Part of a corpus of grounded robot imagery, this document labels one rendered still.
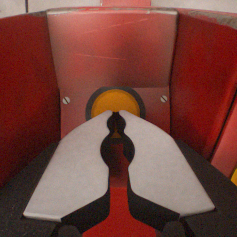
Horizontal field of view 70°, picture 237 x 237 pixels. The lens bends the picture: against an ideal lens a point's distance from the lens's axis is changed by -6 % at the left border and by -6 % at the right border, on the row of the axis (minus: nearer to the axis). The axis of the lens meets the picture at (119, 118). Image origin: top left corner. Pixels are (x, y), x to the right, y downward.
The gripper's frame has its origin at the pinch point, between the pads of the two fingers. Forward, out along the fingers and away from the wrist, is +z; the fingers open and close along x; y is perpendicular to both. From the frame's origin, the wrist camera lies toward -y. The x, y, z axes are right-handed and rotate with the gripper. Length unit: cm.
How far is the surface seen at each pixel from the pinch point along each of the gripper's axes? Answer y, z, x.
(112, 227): 23.9, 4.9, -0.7
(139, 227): 24.8, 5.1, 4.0
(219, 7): -13, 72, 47
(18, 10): -12, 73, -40
